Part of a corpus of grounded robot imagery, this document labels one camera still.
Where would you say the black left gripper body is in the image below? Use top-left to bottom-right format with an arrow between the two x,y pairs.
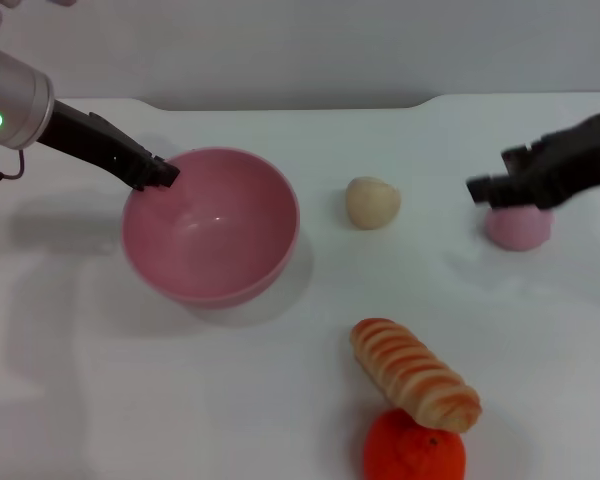
37,99 -> 154,186

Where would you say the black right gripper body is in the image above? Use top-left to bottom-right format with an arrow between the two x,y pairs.
509,112 -> 600,211

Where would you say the pink plastic bowl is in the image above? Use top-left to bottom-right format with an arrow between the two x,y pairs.
121,146 -> 301,309

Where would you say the orange striped bread roll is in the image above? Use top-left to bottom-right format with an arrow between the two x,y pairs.
349,317 -> 483,434

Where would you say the pink round bun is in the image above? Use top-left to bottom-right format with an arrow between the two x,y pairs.
483,202 -> 554,253

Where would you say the beige round bun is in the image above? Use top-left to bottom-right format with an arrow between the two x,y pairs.
345,175 -> 402,231

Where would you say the orange tangerine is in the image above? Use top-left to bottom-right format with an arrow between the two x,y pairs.
362,407 -> 467,480

